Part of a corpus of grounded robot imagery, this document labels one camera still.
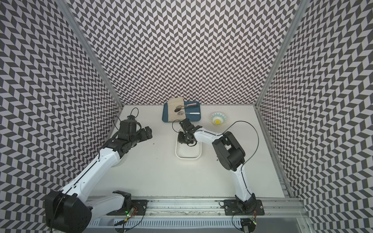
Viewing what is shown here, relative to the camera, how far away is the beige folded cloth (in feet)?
3.73

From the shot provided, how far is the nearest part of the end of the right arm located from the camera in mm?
733

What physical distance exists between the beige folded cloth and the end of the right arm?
26cm
